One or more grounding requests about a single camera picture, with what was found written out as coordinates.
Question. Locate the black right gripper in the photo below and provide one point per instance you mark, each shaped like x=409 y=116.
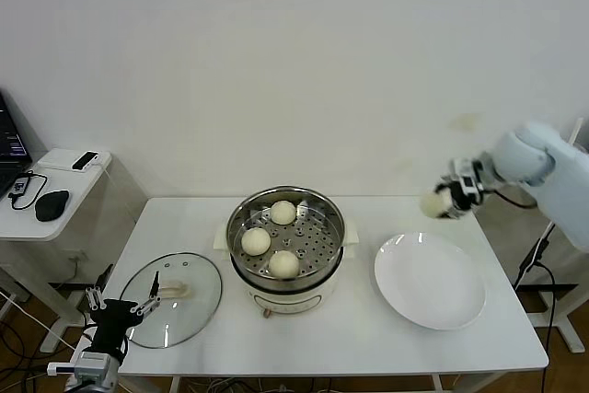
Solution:
x=469 y=202

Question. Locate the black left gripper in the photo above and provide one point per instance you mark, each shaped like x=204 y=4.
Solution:
x=115 y=319

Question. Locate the white steamed baozi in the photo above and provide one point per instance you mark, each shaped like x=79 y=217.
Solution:
x=256 y=242
x=284 y=264
x=433 y=205
x=282 y=212

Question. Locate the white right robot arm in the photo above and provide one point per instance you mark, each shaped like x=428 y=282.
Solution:
x=561 y=181

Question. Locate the perforated steel steamer basket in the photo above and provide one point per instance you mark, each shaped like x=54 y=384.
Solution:
x=317 y=236

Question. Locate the white round plate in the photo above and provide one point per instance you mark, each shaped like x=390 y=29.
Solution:
x=428 y=282

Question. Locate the black computer mouse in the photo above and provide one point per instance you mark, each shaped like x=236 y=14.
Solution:
x=52 y=205

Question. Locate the white side table with laptop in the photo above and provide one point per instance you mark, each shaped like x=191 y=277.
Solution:
x=27 y=227

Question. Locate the flat white box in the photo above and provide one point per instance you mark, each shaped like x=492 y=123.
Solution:
x=53 y=160

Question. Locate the white electric cooker pot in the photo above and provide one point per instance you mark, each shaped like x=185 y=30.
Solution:
x=285 y=303

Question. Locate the black laptop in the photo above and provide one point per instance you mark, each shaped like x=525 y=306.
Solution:
x=11 y=149

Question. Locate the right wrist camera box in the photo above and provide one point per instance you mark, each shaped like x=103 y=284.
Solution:
x=467 y=176

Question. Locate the white wall socket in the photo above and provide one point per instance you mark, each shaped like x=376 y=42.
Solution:
x=78 y=257

